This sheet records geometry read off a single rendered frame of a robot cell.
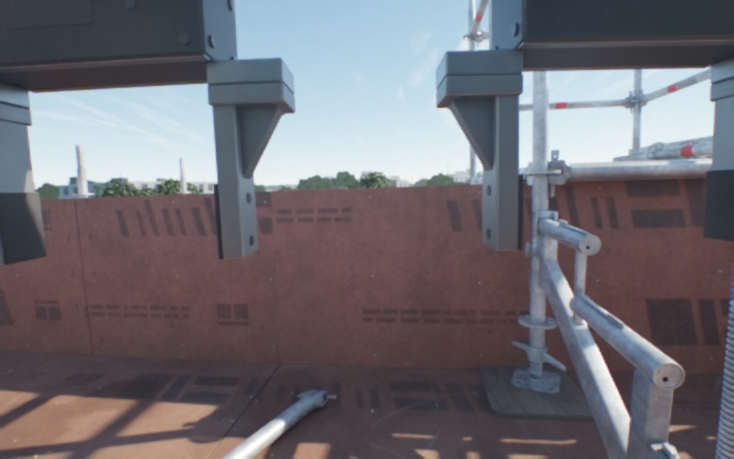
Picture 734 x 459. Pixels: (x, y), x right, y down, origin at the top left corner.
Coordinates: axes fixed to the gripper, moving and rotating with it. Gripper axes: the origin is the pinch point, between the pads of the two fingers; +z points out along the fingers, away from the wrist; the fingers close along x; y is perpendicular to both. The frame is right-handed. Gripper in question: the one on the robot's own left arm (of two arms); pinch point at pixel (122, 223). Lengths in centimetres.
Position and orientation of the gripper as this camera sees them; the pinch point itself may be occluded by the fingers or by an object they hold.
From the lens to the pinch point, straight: 25.2
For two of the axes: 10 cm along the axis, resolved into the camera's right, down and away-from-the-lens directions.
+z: 0.3, 9.9, 1.0
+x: -10.0, 0.3, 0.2
